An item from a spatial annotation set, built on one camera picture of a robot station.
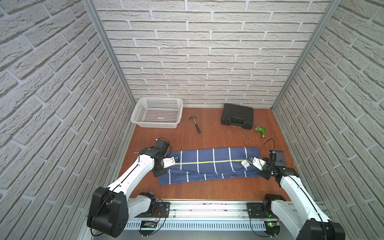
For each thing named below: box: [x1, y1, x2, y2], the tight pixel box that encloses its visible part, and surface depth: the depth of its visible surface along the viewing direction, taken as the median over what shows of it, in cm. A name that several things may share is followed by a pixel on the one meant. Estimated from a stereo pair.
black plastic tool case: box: [221, 103, 254, 130], surface depth 112 cm
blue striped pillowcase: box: [159, 146, 263, 186], surface depth 90 cm
